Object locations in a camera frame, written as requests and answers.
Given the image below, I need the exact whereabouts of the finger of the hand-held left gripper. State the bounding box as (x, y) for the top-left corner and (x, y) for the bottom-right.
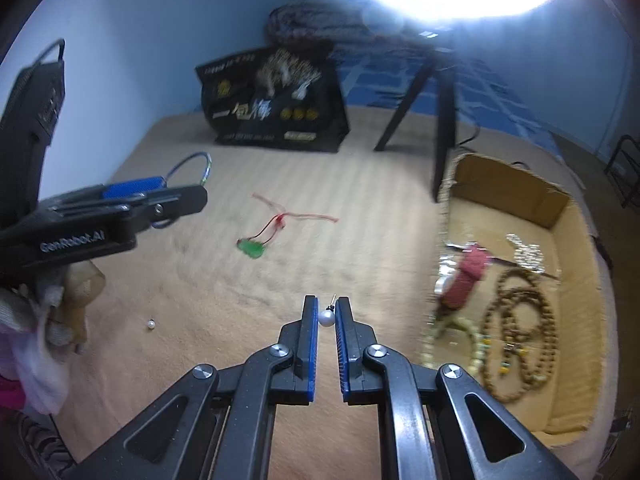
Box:
(120, 184), (208, 234)
(37, 176), (167, 211)

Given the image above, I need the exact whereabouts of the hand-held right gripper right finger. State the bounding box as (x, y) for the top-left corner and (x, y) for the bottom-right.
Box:
(334, 296), (581, 480)

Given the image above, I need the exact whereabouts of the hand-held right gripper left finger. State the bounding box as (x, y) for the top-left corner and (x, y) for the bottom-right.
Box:
(65, 295), (321, 480)

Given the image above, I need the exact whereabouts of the metal bangle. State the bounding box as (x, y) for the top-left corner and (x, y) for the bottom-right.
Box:
(152, 152), (213, 228)

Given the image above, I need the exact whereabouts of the cream bead bracelet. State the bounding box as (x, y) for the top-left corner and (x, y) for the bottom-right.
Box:
(420, 317), (488, 368)

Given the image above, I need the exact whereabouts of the red strap watch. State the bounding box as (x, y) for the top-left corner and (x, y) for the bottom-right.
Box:
(434, 246), (488, 311)

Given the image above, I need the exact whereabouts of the pearl strand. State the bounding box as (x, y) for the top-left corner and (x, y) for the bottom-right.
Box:
(505, 232), (546, 273)

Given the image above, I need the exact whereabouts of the wooden bead necklace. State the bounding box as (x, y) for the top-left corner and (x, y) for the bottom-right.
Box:
(480, 267), (558, 403)

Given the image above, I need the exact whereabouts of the cardboard box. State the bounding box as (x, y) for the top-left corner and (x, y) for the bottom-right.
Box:
(432, 152), (603, 448)

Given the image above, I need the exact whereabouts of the person's left hand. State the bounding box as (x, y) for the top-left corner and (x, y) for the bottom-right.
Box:
(0, 261), (107, 413)

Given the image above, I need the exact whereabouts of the black printed bag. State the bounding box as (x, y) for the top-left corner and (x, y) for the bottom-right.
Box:
(195, 42), (350, 153)

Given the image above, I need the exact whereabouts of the folded patterned quilt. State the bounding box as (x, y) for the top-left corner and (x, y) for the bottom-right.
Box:
(267, 2), (381, 48)

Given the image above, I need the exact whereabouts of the black tripod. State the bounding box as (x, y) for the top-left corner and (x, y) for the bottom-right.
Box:
(374, 35), (458, 204)

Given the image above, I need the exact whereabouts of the dark striped fabric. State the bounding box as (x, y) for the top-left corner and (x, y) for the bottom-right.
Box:
(15, 410), (76, 476)

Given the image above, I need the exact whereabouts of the blue patterned sheet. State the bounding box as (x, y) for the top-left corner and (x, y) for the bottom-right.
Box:
(330, 35), (556, 151)

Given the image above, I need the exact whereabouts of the black clothes rack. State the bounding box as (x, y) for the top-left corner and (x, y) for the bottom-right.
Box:
(604, 135), (640, 208)

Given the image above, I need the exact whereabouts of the green pendant red cord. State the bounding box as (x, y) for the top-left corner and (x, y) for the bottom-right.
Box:
(236, 191), (340, 260)

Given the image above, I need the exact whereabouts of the black cable with switch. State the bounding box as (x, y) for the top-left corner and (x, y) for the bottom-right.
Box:
(590, 232), (615, 267)

